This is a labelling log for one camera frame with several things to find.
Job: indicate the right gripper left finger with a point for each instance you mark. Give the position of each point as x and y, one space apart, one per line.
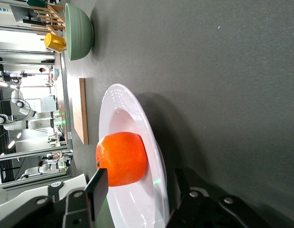
97 190

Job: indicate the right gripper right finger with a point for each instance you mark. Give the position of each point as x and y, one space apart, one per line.
187 206

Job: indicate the orange fruit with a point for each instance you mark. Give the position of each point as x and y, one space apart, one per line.
123 156

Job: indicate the white round plate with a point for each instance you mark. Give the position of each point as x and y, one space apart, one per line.
127 114

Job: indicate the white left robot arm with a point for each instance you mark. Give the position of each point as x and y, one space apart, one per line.
30 192

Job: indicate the wooden cutting board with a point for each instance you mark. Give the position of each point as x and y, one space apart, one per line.
80 114

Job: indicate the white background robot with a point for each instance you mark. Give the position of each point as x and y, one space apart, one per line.
18 124

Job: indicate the distant person dark hair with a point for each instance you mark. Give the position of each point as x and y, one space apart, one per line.
41 69

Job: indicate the yellow cup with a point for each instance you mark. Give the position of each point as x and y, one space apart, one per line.
53 42

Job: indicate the pale green bowl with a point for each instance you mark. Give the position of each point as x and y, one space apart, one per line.
80 31

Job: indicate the wooden peg drying rack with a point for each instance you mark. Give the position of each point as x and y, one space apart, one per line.
51 16

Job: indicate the dark green background item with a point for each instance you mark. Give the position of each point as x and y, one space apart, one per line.
37 2

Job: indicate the aluminium frame structure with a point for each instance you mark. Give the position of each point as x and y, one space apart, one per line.
30 152

